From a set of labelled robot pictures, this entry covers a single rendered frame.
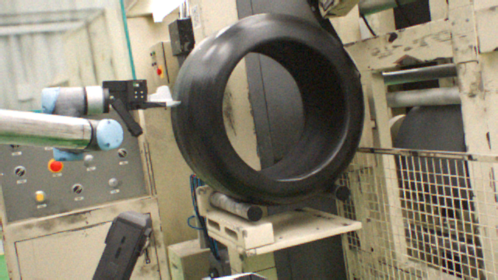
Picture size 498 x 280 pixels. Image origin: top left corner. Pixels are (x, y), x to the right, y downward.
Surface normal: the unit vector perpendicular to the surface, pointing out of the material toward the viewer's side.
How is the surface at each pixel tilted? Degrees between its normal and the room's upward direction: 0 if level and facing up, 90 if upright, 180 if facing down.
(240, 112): 90
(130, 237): 81
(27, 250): 90
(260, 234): 90
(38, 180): 90
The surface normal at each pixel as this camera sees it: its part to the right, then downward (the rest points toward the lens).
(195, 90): -0.44, -0.11
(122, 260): 0.01, -0.08
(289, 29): 0.36, -0.16
